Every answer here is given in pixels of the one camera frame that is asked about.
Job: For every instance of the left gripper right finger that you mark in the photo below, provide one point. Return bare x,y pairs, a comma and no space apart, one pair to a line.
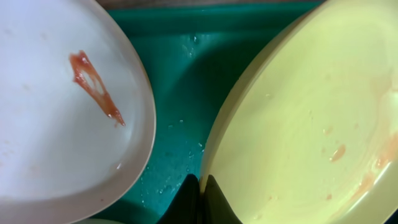
216,209

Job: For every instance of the teal plastic tray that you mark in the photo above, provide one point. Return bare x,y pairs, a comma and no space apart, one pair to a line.
193,56

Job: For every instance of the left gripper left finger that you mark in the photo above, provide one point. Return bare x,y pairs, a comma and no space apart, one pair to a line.
184,207

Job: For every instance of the white plate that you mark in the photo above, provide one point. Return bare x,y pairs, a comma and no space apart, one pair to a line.
77,111
97,221

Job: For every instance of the light green plate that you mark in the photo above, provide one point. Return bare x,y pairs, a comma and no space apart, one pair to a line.
308,134

